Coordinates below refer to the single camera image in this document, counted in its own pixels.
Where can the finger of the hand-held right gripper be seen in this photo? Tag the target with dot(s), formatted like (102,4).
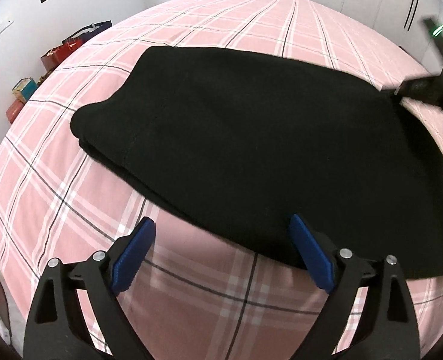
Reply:
(416,88)

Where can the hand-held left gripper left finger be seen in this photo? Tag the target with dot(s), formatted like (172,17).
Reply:
(133,255)

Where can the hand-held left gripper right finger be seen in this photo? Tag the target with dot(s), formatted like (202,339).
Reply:
(313,255)

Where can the black pants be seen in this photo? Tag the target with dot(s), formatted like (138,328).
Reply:
(244,138)

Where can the pink plaid bed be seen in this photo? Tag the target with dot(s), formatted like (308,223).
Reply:
(94,195)

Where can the row of gift boxes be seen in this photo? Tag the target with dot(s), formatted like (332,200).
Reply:
(22,90)

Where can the dark blue shopping bag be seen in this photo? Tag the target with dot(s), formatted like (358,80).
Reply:
(90,30)

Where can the white wall switch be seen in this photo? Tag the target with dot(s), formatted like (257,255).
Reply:
(0,28)

